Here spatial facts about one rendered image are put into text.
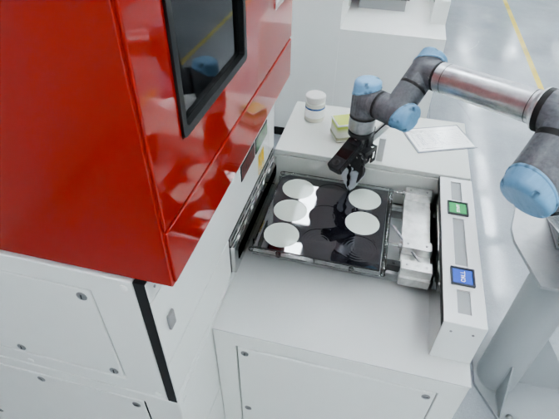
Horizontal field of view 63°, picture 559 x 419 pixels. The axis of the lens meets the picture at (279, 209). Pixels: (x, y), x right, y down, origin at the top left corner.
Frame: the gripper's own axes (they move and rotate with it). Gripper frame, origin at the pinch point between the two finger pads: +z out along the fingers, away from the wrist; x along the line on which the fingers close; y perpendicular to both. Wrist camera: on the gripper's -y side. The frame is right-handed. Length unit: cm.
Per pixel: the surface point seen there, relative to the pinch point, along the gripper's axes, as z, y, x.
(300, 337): 10, -46, -22
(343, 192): 1.7, -1.3, 0.8
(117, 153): -56, -76, -15
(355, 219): 1.6, -8.9, -9.9
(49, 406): 33, -97, 21
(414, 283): 4.6, -14.8, -34.1
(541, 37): 91, 463, 78
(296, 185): 1.7, -9.3, 13.4
